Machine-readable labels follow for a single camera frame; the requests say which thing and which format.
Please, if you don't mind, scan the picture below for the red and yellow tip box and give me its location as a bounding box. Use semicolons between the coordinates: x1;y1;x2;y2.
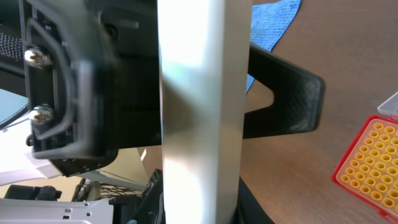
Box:
331;91;398;224

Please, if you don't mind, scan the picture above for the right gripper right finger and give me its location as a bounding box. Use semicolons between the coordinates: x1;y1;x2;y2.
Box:
236;176;275;224

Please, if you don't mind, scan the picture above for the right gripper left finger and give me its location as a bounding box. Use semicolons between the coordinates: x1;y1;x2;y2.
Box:
126;169;165;224

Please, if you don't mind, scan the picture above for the white pipette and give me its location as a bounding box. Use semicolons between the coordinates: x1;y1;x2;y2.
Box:
156;0;253;224

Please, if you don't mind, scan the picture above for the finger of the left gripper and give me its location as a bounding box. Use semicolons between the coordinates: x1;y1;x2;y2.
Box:
242;42;326;140

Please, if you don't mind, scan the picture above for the blue cloth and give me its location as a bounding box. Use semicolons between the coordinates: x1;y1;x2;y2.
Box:
245;0;302;94

